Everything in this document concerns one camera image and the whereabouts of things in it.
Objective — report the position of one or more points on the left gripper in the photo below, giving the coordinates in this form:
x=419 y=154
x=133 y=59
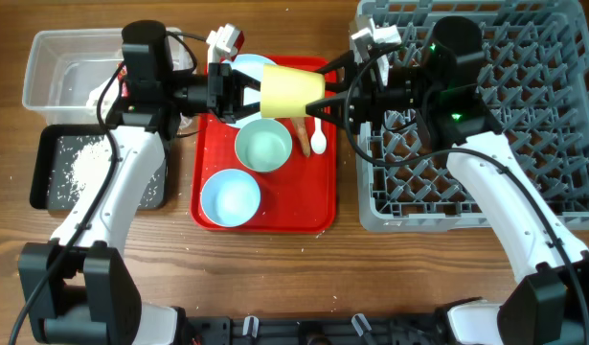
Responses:
x=223 y=92

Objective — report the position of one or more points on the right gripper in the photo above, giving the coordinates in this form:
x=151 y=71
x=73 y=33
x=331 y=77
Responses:
x=367 y=106

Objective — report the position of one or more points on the light blue plate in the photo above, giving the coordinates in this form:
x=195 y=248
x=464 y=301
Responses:
x=252 y=66

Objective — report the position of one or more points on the yellow plastic cup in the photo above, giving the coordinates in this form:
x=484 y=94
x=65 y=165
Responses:
x=285 y=91

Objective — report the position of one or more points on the mint green bowl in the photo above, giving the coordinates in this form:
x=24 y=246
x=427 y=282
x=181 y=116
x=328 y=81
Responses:
x=263 y=145

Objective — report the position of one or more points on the brown food stick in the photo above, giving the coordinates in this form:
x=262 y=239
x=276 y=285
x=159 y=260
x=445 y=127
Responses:
x=299 y=125

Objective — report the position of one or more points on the white plastic spoon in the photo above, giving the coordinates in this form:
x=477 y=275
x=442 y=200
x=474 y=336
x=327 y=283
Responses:
x=318 y=139

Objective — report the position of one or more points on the light blue bowl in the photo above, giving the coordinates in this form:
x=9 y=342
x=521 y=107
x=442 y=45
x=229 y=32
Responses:
x=230 y=198

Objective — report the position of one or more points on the red snack wrapper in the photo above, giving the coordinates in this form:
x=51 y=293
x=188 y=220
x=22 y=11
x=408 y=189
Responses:
x=122 y=80

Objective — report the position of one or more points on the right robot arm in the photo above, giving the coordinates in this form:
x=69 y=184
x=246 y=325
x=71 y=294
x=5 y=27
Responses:
x=550 y=304

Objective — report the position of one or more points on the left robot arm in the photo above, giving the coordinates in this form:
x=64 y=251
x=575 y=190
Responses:
x=76 y=286

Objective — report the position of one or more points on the grey dishwasher rack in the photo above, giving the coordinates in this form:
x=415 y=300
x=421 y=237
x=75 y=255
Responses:
x=535 y=81

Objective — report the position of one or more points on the red serving tray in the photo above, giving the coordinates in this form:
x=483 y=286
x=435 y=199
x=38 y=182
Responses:
x=299 y=197

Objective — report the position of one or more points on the spilled white rice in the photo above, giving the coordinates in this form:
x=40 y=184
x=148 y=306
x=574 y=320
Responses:
x=79 y=161

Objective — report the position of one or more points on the clear plastic bin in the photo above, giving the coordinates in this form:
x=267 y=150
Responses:
x=66 y=72

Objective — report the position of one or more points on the black plastic tray bin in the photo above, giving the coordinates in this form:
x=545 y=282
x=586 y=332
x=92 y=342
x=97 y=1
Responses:
x=154 y=195

